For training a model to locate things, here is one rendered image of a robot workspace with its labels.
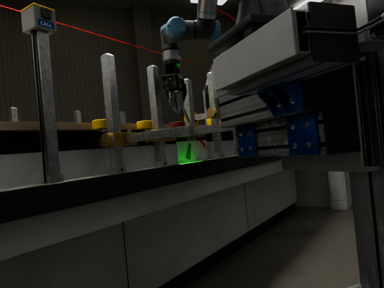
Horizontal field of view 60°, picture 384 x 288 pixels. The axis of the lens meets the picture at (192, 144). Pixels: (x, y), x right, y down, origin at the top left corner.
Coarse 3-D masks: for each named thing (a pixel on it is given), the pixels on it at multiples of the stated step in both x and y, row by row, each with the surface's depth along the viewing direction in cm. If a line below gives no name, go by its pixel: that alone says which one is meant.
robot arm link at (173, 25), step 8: (168, 24) 123; (176, 24) 124; (184, 24) 124; (192, 24) 127; (168, 32) 125; (176, 32) 123; (184, 32) 125; (192, 32) 127; (168, 40) 131; (176, 40) 129; (184, 40) 130; (192, 40) 131
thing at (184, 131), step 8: (176, 128) 107; (184, 128) 106; (192, 128) 106; (128, 136) 120; (136, 136) 117; (144, 136) 115; (152, 136) 113; (160, 136) 111; (168, 136) 109; (176, 136) 107
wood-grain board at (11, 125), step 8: (0, 128) 101; (8, 128) 103; (16, 128) 105; (24, 128) 107; (32, 128) 109; (64, 128) 119; (72, 128) 122; (80, 128) 125; (88, 128) 128; (128, 128) 146; (136, 128) 150
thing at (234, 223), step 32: (0, 160) 106; (32, 160) 114; (64, 160) 125; (96, 160) 137; (128, 160) 152; (224, 192) 224; (256, 192) 268; (288, 192) 334; (128, 224) 149; (160, 224) 167; (192, 224) 190; (224, 224) 221; (256, 224) 263; (32, 256) 111; (64, 256) 121; (96, 256) 133; (128, 256) 147; (160, 256) 165; (192, 256) 187; (224, 256) 222
